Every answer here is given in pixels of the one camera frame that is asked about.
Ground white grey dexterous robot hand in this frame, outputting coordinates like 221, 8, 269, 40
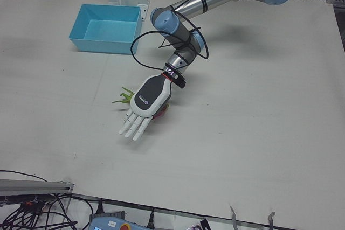
118, 73, 174, 142

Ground pink dragon fruit green leaves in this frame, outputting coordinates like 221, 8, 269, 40
112, 87, 171, 121

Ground blue plastic bin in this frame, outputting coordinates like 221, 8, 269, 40
68, 4, 143, 55

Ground blue grey teach pendant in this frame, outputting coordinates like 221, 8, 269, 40
88, 210, 148, 230

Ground black white printed card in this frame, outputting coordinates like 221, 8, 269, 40
188, 218, 211, 230

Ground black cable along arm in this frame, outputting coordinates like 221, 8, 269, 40
130, 0, 210, 71

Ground black plug with cable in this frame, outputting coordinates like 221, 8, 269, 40
95, 199, 106, 214
147, 208, 156, 228

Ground black cable bundle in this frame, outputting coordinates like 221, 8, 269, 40
0, 170, 94, 230

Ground aluminium extrusion rail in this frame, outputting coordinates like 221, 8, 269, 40
0, 178, 75, 196

